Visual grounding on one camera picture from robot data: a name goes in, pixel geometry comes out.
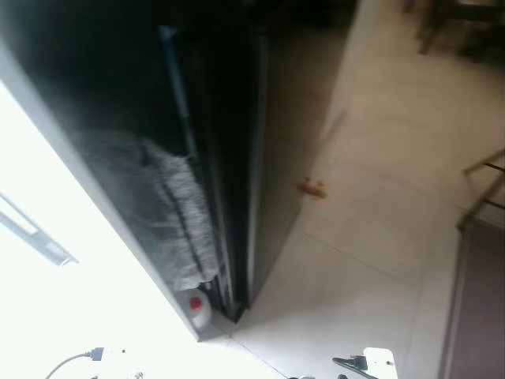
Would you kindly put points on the white and black fridge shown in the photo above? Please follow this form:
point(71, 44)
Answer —
point(118, 79)

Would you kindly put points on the dark patterned rug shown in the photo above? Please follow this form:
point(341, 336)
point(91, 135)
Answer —
point(481, 308)

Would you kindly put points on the dark wooden chair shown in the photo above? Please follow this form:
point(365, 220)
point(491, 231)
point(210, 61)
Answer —
point(465, 20)

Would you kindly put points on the small orange door stopper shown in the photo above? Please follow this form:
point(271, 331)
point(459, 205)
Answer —
point(313, 188)

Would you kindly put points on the white jug red cap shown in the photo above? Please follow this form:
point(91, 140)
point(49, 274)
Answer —
point(197, 312)

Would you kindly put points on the clear bubble wrap sheet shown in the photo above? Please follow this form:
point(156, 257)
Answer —
point(170, 213)

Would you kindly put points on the dark metal frame chair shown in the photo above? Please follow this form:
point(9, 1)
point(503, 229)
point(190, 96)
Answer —
point(491, 170)

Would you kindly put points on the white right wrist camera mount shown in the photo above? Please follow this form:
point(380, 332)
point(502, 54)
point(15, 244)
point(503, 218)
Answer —
point(380, 365)

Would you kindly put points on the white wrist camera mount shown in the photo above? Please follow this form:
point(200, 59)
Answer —
point(120, 365)
point(380, 365)

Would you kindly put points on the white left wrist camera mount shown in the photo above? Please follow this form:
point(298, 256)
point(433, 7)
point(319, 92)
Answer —
point(120, 365)

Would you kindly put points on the dark sliding door frame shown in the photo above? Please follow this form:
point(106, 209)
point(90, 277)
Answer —
point(39, 237)

